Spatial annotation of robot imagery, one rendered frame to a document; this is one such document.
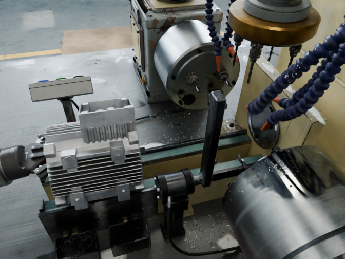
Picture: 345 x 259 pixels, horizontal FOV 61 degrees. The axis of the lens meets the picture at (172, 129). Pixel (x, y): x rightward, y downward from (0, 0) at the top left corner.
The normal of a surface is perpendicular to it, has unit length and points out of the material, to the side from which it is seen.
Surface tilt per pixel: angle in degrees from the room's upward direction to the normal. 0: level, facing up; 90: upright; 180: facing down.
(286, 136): 90
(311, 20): 0
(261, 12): 90
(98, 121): 67
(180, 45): 35
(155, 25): 90
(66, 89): 53
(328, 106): 90
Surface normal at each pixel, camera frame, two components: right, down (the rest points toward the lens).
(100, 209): 0.28, 0.66
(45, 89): 0.24, 0.09
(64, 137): 0.25, 0.29
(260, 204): -0.73, -0.33
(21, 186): 0.02, -0.73
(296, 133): -0.96, 0.18
